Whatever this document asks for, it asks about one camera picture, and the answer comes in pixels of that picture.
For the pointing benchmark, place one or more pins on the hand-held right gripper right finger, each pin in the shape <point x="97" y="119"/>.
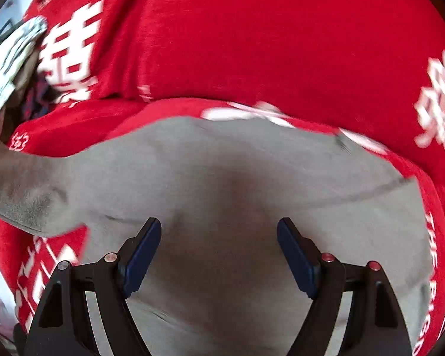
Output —
<point x="298" y="263"/>

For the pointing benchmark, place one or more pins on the dark patterned cloth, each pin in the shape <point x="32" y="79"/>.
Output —
<point x="37" y="100"/>

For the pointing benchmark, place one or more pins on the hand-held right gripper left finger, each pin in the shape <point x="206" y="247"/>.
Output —
<point x="142" y="259"/>

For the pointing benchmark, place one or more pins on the red printed blanket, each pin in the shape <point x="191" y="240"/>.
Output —
<point x="244" y="44"/>

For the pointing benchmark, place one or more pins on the grey small garment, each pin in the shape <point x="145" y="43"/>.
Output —
<point x="226" y="178"/>

